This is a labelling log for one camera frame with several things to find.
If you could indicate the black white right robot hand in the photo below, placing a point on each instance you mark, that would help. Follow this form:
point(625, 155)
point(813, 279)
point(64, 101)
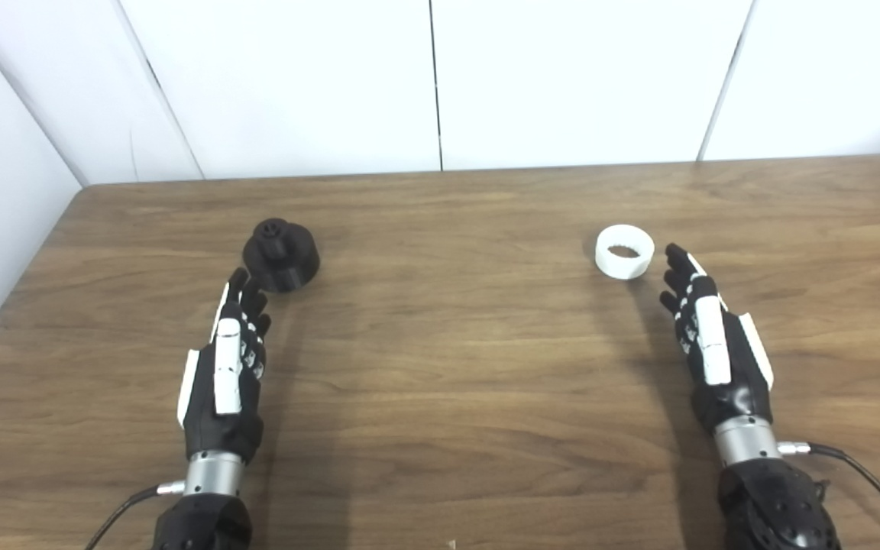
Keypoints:
point(715, 344)

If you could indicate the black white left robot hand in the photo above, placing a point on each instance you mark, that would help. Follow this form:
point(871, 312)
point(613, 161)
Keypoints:
point(226, 367)

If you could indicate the round black plastic part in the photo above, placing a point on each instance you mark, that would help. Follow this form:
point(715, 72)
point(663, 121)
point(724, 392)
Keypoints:
point(287, 256)

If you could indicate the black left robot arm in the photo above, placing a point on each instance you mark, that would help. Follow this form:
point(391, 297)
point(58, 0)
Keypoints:
point(207, 523)

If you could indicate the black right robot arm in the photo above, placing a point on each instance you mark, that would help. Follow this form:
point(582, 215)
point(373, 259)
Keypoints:
point(776, 504)

